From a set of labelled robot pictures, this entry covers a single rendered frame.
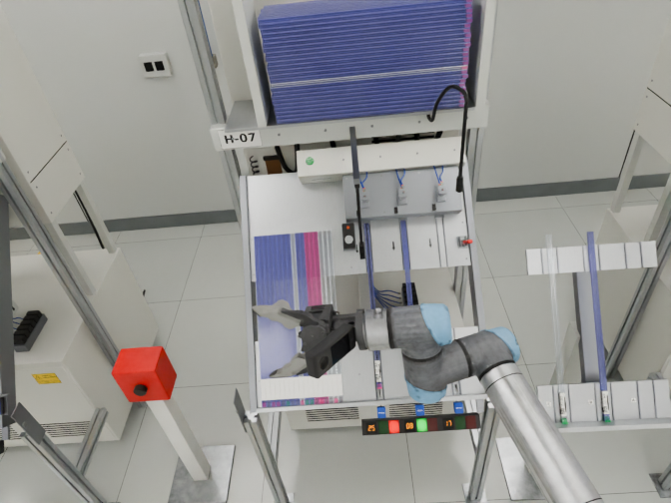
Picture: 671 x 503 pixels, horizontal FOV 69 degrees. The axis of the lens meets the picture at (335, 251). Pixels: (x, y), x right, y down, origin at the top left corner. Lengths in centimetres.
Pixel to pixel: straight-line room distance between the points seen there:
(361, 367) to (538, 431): 68
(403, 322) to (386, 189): 66
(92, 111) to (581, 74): 284
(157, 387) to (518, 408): 115
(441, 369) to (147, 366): 100
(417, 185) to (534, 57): 178
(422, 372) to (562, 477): 26
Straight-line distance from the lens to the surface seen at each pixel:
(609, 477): 233
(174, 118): 317
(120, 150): 339
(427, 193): 146
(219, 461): 230
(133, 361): 169
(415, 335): 87
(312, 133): 143
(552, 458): 90
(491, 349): 97
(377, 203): 144
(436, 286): 193
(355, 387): 148
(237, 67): 155
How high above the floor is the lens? 197
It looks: 40 degrees down
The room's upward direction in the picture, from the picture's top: 7 degrees counter-clockwise
